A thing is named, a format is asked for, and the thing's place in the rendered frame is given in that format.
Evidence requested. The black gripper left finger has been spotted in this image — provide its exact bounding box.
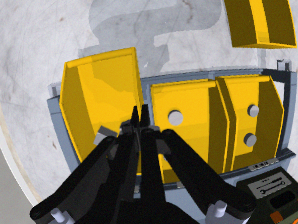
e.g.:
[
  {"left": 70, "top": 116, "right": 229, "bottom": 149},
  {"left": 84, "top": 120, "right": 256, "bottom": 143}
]
[{"left": 30, "top": 105, "right": 141, "bottom": 224}]

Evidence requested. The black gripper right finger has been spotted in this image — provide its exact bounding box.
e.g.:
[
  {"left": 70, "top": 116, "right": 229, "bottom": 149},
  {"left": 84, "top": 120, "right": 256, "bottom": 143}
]
[{"left": 139, "top": 104, "right": 257, "bottom": 224}]

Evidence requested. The dark blue-grey metal shelf rack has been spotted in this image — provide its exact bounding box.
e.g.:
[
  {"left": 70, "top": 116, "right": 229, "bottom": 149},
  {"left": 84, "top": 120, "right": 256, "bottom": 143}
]
[{"left": 47, "top": 59, "right": 297, "bottom": 224}]

